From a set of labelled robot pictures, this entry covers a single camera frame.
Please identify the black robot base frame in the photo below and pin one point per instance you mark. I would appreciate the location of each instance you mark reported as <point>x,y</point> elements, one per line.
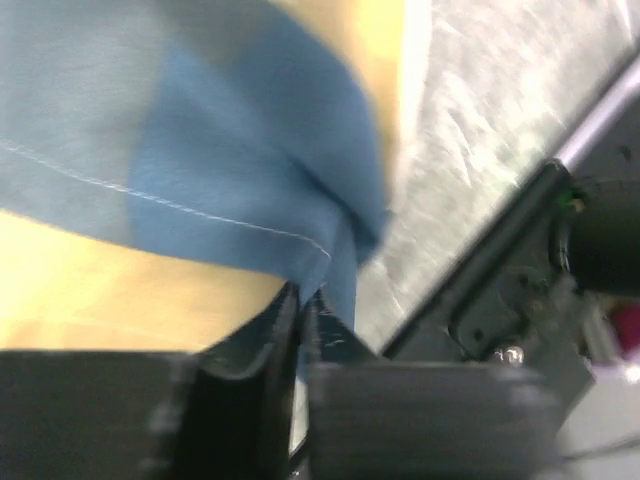
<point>525,281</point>

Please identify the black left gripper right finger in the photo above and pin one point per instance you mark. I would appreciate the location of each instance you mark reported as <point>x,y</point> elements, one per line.
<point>482,418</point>

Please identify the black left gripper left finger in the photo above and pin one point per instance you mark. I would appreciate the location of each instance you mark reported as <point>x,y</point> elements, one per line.
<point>224,413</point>

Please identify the aluminium rail frame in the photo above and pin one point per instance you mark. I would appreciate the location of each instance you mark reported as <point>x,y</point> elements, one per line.
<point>623,93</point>

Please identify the blue beige white pillowcase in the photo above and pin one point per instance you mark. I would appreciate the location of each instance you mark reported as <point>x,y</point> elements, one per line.
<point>168,166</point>

